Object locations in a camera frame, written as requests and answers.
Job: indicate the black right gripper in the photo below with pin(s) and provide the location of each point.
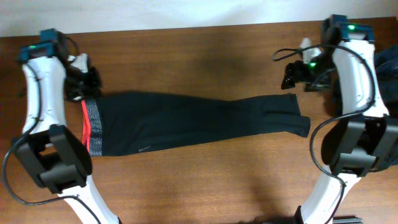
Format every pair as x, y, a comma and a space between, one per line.
295, 73

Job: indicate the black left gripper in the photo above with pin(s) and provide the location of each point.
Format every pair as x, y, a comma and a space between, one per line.
94, 91

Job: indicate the black leggings red waistband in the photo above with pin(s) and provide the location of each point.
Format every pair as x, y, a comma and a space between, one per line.
136, 122

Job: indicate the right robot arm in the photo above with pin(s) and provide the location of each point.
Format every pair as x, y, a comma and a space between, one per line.
364, 134

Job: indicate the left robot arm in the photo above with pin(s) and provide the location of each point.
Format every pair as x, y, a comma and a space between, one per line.
53, 157

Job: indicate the dark clothes pile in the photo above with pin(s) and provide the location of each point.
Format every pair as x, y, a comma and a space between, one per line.
385, 63

